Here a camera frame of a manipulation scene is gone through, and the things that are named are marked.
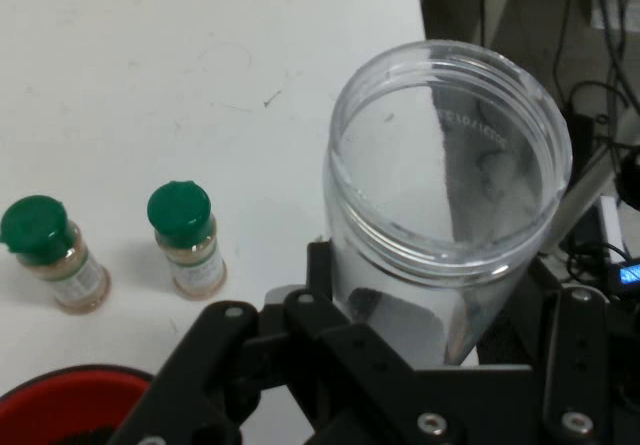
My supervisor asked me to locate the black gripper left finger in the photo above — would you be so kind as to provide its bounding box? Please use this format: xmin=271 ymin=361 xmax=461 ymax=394
xmin=107 ymin=239 xmax=461 ymax=445

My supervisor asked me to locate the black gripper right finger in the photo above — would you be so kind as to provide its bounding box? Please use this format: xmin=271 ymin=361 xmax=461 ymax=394
xmin=474 ymin=257 xmax=640 ymax=445

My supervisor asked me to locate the clear plastic jar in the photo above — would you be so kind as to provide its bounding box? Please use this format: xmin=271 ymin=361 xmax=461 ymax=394
xmin=322 ymin=39 xmax=574 ymax=369

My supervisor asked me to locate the black meter blue display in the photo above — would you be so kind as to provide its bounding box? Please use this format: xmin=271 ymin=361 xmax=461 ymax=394
xmin=607 ymin=259 xmax=640 ymax=291

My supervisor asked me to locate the white table leg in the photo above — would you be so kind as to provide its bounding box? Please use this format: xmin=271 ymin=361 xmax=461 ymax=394
xmin=539 ymin=134 xmax=624 ymax=259

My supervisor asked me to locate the green-capped spice bottle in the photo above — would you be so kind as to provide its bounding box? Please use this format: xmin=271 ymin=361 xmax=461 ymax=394
xmin=0 ymin=194 xmax=112 ymax=315
xmin=146 ymin=180 xmax=229 ymax=301

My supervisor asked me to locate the red bowl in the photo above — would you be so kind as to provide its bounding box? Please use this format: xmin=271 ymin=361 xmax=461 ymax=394
xmin=0 ymin=363 xmax=157 ymax=445

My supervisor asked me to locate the thin black cable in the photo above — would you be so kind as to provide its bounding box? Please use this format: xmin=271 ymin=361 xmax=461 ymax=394
xmin=551 ymin=0 xmax=575 ymax=106

